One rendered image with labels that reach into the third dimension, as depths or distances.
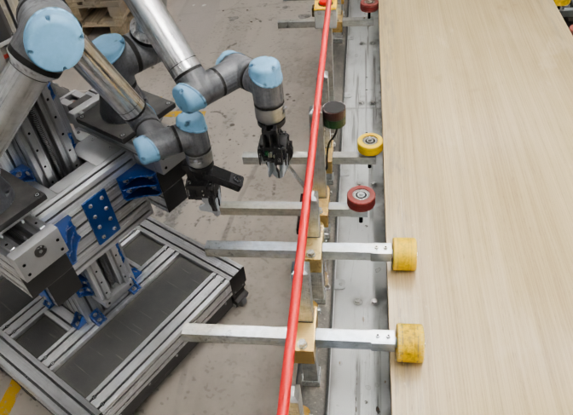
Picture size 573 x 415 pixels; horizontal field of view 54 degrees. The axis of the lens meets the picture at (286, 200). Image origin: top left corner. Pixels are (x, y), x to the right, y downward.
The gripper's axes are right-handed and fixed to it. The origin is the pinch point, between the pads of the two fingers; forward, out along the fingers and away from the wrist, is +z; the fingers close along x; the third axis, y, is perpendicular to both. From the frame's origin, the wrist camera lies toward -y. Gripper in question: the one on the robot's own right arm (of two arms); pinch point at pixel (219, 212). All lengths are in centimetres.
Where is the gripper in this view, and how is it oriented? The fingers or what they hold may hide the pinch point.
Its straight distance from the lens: 172.3
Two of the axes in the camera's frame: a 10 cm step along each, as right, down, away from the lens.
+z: 0.8, 7.3, 6.8
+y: -9.9, -0.1, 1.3
